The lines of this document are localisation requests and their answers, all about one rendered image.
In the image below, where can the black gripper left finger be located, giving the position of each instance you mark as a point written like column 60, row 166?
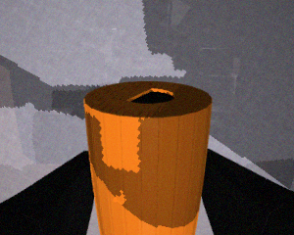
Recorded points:
column 58, row 204

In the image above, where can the orange cylinder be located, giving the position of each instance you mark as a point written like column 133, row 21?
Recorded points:
column 147, row 145

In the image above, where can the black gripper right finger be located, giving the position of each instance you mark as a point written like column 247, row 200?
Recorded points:
column 241, row 202

